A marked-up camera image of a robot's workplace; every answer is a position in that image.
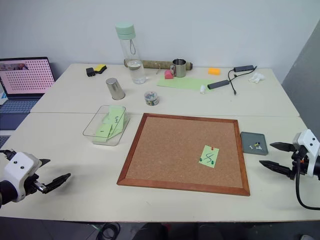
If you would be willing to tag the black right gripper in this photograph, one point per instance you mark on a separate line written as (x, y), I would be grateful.
(303, 163)

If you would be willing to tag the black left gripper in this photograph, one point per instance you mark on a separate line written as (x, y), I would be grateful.
(31, 185)

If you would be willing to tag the light green paper sheet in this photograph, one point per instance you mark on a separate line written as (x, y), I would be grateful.
(103, 130)

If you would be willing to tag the green note with scribble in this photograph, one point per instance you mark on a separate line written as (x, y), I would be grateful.
(208, 153)

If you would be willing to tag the large green handwritten note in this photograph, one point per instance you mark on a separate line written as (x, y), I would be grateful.
(117, 120)

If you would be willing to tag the wooden framed cork board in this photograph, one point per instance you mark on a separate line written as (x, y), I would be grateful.
(172, 150)

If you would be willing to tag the small jar of pins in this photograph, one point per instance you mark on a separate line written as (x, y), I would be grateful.
(151, 98)

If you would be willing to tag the grey square tray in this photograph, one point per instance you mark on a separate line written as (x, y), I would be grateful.
(250, 138)

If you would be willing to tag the clear plastic tray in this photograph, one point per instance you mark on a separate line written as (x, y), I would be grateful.
(93, 127)

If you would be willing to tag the crumpled white tissue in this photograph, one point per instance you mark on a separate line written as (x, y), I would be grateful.
(256, 77)

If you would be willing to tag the grey partition panel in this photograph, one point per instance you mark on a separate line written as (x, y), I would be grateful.
(305, 75)

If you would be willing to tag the dark grey bar hub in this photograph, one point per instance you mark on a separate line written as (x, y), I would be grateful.
(218, 84)

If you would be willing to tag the dark grey slim hub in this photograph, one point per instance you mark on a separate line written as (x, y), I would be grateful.
(243, 68)

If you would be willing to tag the laptop with pink screen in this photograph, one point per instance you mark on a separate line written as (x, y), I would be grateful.
(27, 75)

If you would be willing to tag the small white bottle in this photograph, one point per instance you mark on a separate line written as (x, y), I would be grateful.
(203, 89)

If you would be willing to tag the steel tumbler cup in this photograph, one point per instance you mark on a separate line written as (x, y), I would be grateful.
(115, 88)

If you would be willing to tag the black power adapter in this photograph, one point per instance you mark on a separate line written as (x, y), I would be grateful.
(90, 72)

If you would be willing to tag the orange sponge block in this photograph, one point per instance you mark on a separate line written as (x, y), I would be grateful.
(214, 71)

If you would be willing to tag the yellow and black sponge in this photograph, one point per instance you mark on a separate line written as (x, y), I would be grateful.
(100, 68)

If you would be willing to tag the pink sponge block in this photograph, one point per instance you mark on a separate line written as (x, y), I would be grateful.
(168, 75)

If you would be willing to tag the clear bottle with green lid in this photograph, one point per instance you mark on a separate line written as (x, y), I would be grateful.
(131, 37)

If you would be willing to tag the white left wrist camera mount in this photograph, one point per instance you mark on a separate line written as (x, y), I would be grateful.
(18, 166)

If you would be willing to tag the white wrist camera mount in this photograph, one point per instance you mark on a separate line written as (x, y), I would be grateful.
(18, 166)
(308, 140)

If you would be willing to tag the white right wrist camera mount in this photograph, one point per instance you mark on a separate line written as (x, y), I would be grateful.
(308, 140)

